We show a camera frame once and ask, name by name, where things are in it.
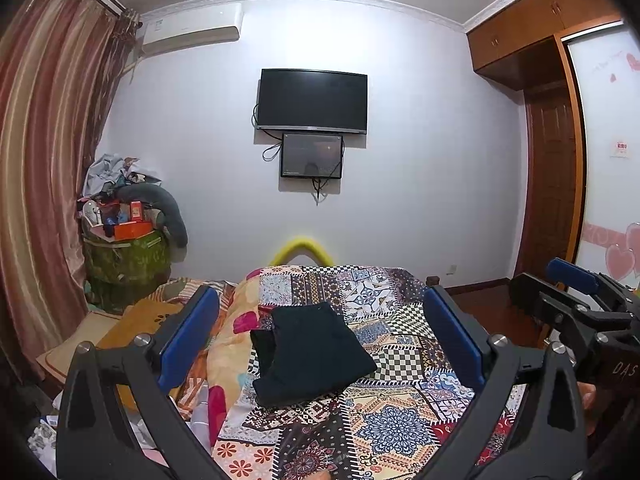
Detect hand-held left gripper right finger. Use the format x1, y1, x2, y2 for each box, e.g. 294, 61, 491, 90
417, 285, 588, 480

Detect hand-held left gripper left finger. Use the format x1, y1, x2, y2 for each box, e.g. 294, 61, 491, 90
55, 285, 232, 480

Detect small wall monitor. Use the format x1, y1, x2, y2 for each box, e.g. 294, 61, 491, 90
280, 132, 344, 180

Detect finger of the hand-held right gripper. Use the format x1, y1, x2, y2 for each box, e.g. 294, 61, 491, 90
509, 272, 608, 333
545, 258, 628, 306

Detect white heart sliding door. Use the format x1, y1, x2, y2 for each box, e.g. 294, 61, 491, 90
565, 22, 640, 293

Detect patchwork blanket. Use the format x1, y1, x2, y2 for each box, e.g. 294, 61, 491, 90
212, 262, 528, 480

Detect grey plush pillow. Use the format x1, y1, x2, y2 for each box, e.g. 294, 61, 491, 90
117, 183, 189, 248

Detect beige pillow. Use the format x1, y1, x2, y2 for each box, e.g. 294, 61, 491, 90
37, 310, 121, 378

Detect green bag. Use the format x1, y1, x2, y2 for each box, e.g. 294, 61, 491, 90
82, 230, 172, 306

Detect wooden overhead cabinet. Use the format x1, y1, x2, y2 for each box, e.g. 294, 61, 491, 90
465, 0, 626, 92

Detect brown wooden door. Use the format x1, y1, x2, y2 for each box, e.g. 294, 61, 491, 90
520, 82, 583, 281

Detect yellow foam tube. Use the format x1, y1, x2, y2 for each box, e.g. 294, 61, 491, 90
270, 236, 333, 266

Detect person's right hand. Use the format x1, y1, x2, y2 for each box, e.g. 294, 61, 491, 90
577, 382, 599, 436

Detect orange box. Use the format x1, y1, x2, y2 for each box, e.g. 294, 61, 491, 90
114, 220, 153, 241

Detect striped pink curtain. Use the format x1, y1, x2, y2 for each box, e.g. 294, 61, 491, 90
0, 0, 143, 386

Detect looped black cable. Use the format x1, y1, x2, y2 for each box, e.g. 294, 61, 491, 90
263, 129, 284, 162

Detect large wall television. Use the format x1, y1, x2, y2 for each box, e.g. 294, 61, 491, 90
256, 68, 368, 136

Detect pile of clothes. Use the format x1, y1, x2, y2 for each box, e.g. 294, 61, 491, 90
82, 154, 163, 198

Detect yellow paw print pillow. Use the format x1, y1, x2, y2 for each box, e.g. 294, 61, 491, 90
97, 297, 183, 411

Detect white air conditioner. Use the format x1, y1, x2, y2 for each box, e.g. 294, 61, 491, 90
141, 2, 244, 57

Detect white cloth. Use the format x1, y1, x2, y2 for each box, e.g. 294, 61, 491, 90
120, 400, 166, 456

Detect dark pants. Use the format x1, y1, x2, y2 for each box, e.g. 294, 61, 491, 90
250, 301, 378, 407

